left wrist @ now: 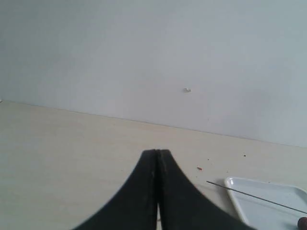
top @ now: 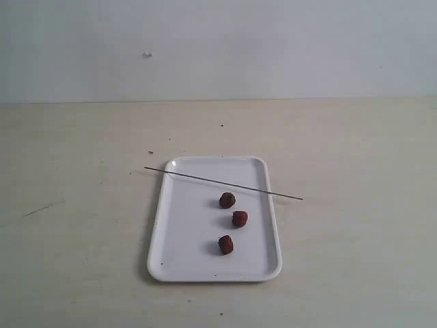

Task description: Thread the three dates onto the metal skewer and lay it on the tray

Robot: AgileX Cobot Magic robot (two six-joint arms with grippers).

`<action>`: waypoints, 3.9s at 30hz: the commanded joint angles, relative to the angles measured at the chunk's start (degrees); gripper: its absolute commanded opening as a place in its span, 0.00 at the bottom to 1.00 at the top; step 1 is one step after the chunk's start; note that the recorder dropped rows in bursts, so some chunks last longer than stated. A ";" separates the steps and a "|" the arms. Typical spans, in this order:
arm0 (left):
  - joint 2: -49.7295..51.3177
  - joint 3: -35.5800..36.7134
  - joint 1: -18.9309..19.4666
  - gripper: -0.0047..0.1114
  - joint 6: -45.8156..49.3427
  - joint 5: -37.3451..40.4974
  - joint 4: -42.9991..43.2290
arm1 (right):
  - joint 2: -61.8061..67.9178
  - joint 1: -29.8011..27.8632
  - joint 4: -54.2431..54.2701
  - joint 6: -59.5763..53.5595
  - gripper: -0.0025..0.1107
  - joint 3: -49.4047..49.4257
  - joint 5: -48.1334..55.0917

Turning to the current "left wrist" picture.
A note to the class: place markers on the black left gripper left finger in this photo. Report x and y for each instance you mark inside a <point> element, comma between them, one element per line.
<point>135,205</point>

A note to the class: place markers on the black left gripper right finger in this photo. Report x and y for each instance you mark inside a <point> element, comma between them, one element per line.
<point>183,206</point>

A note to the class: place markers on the thin metal skewer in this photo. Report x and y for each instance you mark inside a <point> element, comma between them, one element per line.
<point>257,197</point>

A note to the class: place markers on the dark brown round food piece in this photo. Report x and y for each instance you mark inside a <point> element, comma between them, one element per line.
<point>302,223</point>

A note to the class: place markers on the white rectangular plastic tray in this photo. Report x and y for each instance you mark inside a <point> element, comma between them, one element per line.
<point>262,215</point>

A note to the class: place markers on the white wall plug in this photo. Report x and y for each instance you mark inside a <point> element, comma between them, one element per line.
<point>186,90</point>

